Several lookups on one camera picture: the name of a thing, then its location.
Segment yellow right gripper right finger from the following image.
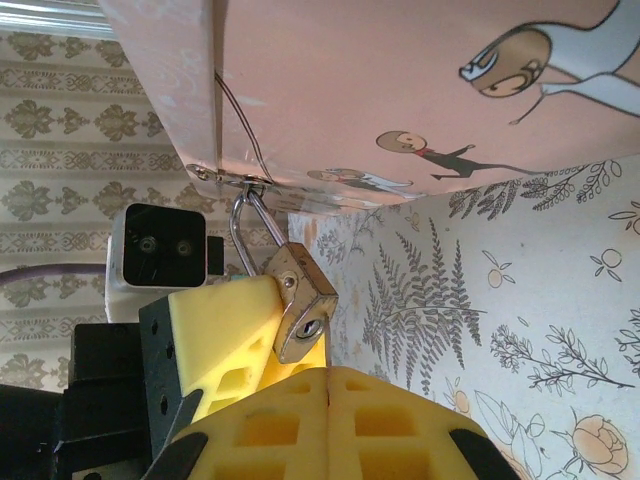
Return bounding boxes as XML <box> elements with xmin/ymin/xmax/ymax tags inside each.
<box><xmin>328</xmin><ymin>366</ymin><xmax>512</xmax><ymax>480</ymax></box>

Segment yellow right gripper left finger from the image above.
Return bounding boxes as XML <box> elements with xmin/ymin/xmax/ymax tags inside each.
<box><xmin>148</xmin><ymin>368</ymin><xmax>330</xmax><ymax>480</ymax></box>

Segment brass padlock with steel shackle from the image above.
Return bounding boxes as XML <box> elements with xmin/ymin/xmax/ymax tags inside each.
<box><xmin>228</xmin><ymin>182</ymin><xmax>340</xmax><ymax>366</ymax></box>

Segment silver metal box hasp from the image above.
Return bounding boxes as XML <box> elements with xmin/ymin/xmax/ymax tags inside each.
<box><xmin>186</xmin><ymin>163</ymin><xmax>277</xmax><ymax>195</ymax></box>

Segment pink wedding cartoon tin box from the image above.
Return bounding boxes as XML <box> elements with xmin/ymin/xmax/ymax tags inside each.
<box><xmin>97</xmin><ymin>0</ymin><xmax>640</xmax><ymax>221</ymax></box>

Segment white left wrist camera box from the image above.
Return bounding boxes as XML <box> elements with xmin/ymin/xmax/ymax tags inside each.
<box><xmin>103</xmin><ymin>201</ymin><xmax>227</xmax><ymax>322</ymax></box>

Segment purple camera cable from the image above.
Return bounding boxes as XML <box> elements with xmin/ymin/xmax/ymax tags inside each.
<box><xmin>0</xmin><ymin>262</ymin><xmax>112</xmax><ymax>290</ymax></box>

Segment aluminium frame post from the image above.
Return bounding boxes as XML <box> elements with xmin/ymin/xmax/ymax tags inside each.
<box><xmin>0</xmin><ymin>0</ymin><xmax>119</xmax><ymax>42</ymax></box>

